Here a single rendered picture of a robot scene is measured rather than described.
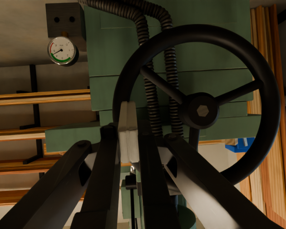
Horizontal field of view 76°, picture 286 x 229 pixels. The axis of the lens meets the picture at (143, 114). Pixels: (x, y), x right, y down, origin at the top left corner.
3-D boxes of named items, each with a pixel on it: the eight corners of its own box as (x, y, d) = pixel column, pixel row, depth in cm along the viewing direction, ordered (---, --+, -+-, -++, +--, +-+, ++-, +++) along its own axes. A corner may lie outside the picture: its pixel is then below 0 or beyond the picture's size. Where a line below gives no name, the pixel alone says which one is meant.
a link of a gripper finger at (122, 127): (130, 163, 15) (120, 164, 15) (130, 125, 21) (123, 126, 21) (127, 129, 13) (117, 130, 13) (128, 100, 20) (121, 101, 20)
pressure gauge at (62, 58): (73, 26, 41) (76, 63, 41) (79, 33, 44) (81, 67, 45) (44, 27, 40) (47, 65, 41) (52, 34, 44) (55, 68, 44)
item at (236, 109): (247, 101, 50) (247, 116, 50) (213, 103, 71) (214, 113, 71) (98, 111, 48) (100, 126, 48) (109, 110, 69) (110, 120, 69)
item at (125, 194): (138, 185, 83) (140, 217, 84) (138, 177, 92) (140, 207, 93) (120, 186, 83) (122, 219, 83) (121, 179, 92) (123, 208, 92)
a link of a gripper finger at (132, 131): (127, 129, 13) (137, 129, 13) (128, 100, 20) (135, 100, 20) (130, 163, 15) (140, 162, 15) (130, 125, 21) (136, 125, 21)
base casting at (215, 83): (254, 67, 50) (255, 101, 50) (189, 89, 107) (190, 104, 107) (86, 77, 48) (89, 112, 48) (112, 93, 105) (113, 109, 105)
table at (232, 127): (300, 116, 41) (301, 142, 41) (229, 112, 71) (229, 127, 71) (20, 135, 38) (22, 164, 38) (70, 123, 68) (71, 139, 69)
